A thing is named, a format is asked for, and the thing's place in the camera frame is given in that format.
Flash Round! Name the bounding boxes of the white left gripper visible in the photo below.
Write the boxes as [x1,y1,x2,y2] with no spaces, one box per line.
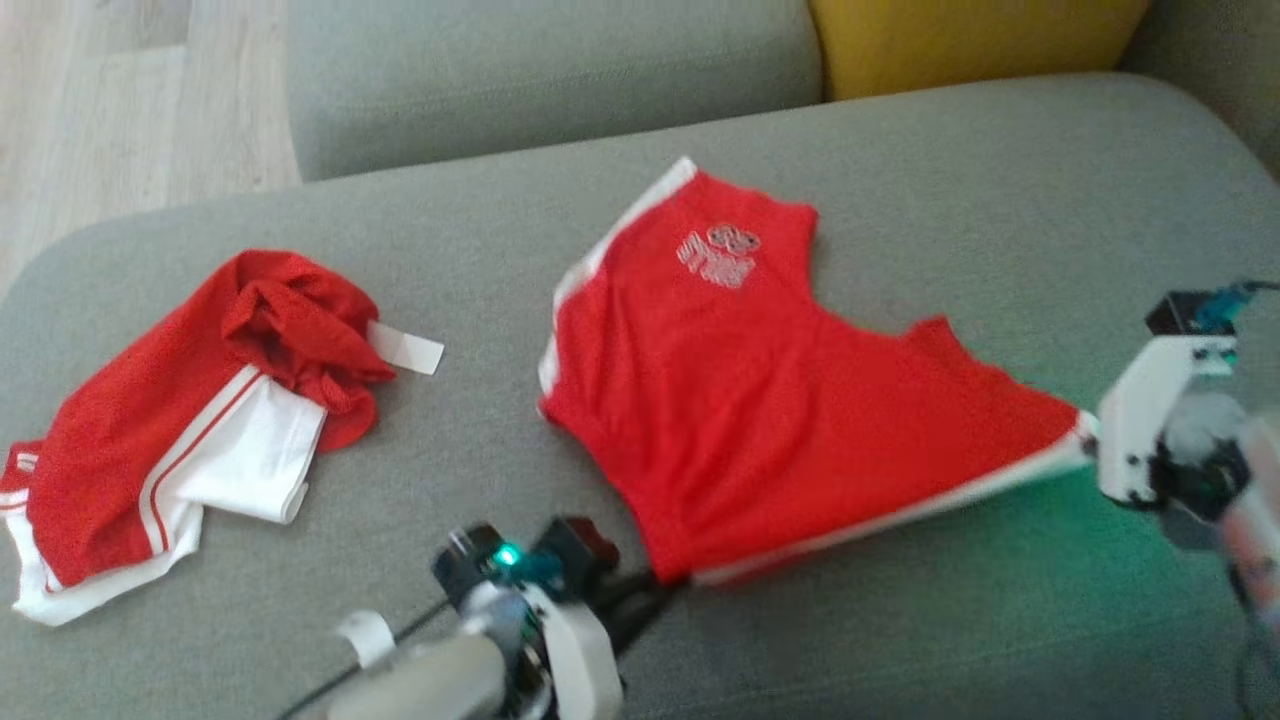
[432,525,691,720]

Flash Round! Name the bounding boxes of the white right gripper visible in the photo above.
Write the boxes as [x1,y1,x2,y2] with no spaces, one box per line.
[1097,335,1241,507]

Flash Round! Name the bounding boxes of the red shorts with white trim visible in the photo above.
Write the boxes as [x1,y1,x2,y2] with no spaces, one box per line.
[537,156,1101,589]

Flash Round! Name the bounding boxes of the red white basketball jersey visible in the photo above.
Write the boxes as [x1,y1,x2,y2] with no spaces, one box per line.
[0,249,446,628]

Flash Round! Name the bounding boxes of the grey sofa back cushion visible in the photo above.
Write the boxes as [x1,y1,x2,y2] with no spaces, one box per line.
[285,0,826,183]
[1120,0,1280,181]

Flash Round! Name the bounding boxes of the grey fabric sofa seat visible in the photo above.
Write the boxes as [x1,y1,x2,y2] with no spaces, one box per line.
[0,72,1280,720]

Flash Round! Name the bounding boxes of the yellow cushion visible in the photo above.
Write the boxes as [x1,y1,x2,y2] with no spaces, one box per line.
[808,0,1151,101]

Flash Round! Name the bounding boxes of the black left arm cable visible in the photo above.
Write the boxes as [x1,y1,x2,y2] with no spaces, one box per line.
[280,545,563,720]

